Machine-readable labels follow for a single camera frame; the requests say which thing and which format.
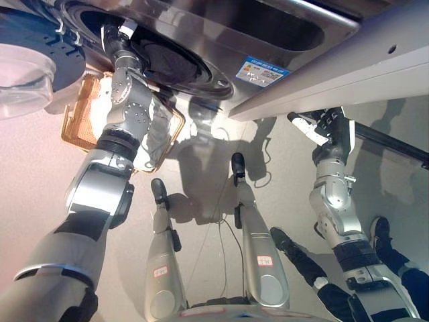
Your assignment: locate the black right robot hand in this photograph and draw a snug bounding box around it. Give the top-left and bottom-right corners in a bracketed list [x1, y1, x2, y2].
[287, 106, 356, 152]

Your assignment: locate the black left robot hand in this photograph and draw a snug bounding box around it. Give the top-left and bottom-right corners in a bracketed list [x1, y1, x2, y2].
[99, 19, 139, 62]

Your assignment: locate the black garment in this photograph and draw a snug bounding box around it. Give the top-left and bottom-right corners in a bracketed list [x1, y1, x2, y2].
[137, 38, 202, 85]

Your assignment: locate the brown wicker laundry basket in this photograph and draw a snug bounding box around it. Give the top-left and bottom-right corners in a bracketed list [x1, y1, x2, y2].
[60, 70, 187, 176]

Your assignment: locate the grey front-load washing machine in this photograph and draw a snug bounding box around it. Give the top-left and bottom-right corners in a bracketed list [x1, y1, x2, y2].
[55, 0, 361, 115]

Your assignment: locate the white cabinet side panel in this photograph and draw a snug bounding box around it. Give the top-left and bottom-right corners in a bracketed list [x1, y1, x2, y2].
[227, 0, 429, 123]

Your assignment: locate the blue energy label sticker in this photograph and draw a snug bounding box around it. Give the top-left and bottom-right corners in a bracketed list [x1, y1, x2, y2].
[235, 55, 291, 89]

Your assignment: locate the round glass washer door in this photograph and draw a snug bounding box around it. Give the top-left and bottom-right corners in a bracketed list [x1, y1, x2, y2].
[0, 6, 88, 121]

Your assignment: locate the white garment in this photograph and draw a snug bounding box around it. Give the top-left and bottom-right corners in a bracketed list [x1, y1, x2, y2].
[89, 71, 176, 169]

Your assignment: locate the person leg dark shoe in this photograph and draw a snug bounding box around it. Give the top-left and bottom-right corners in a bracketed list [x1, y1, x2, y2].
[269, 226, 361, 322]
[369, 215, 429, 305]

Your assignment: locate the silver right robot leg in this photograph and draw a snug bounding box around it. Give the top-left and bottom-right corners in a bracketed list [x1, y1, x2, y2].
[230, 152, 291, 311]

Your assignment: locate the silver robot leg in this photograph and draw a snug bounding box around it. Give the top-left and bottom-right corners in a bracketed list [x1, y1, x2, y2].
[143, 177, 188, 320]
[230, 152, 291, 311]

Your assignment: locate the robot legs and base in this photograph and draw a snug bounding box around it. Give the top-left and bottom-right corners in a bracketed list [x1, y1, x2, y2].
[192, 133, 271, 299]

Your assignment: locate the silver left robot leg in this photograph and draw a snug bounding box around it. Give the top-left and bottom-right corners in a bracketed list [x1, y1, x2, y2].
[143, 177, 188, 320]

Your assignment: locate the black metal frame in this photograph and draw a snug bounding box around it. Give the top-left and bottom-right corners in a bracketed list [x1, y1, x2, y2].
[353, 121, 429, 170]

